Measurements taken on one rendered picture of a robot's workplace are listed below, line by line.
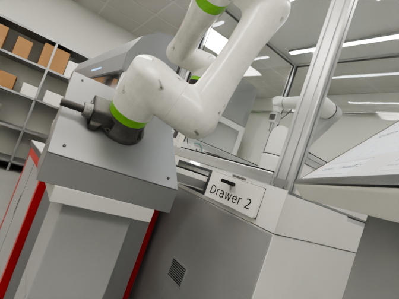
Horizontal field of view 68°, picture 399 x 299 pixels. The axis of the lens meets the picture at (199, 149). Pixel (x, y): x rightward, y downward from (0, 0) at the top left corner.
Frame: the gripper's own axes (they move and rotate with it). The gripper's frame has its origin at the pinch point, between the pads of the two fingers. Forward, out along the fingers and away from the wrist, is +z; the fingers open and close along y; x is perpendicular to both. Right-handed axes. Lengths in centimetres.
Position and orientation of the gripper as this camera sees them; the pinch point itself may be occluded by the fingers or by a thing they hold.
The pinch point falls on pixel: (178, 139)
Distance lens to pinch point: 125.9
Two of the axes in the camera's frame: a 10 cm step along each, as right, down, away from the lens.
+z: -3.5, 9.3, -0.8
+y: -7.5, -3.3, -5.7
